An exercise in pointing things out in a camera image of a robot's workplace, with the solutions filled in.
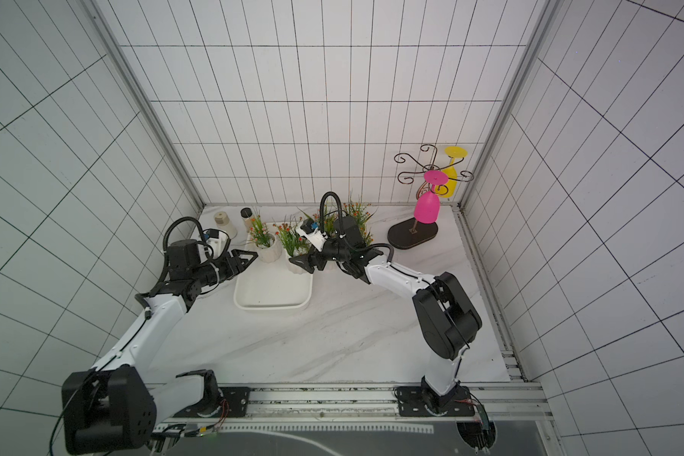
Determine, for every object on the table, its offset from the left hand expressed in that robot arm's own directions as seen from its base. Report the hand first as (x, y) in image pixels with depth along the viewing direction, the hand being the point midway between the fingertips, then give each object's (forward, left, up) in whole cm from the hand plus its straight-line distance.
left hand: (252, 261), depth 82 cm
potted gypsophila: (+12, 0, -10) cm, 16 cm away
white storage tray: (0, -1, -15) cm, 15 cm away
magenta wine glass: (+19, -55, +4) cm, 58 cm away
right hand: (+7, -15, +3) cm, 16 cm away
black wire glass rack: (+23, -54, -15) cm, 60 cm away
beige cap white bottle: (+22, +18, -7) cm, 29 cm away
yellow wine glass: (+15, -57, +15) cm, 61 cm away
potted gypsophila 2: (+1, -13, +8) cm, 16 cm away
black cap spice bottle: (+26, +10, -7) cm, 29 cm away
